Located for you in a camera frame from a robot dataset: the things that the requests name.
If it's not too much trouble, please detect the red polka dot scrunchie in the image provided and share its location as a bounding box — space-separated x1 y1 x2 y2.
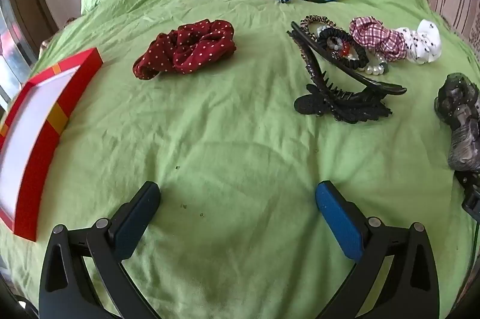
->
132 20 237 80

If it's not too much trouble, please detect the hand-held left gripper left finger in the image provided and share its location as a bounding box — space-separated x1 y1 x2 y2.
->
39 181 162 319

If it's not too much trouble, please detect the white dotted scrunchie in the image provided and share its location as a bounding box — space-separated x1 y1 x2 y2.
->
395 19 443 65

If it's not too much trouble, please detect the grey mesh scrunchie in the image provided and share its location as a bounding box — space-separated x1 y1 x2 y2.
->
434 72 480 171

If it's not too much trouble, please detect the red gift box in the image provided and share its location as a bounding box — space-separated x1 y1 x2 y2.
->
0 48 104 242

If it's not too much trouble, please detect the green bedsheet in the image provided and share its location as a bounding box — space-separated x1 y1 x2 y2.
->
0 0 480 319

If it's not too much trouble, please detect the pink plaid scrunchie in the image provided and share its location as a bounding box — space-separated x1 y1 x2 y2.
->
349 16 407 61

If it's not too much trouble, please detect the black butterfly claw clip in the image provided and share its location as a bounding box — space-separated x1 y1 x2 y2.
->
293 74 394 124

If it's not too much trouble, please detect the long black hair clip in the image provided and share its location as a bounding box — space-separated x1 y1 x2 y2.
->
287 22 407 96

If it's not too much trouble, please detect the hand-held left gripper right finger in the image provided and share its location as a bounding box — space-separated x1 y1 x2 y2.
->
315 181 440 319

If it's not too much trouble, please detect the leopard print scrunchie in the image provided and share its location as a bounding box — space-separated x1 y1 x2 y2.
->
300 15 340 42

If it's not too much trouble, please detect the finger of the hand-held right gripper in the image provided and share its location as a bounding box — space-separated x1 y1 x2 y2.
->
454 171 480 192
462 191 480 224

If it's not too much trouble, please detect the black scrunchie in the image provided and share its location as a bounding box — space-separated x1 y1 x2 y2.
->
318 27 370 71

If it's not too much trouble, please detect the pearl bracelet with green bead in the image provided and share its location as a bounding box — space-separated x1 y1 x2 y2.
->
356 58 391 76

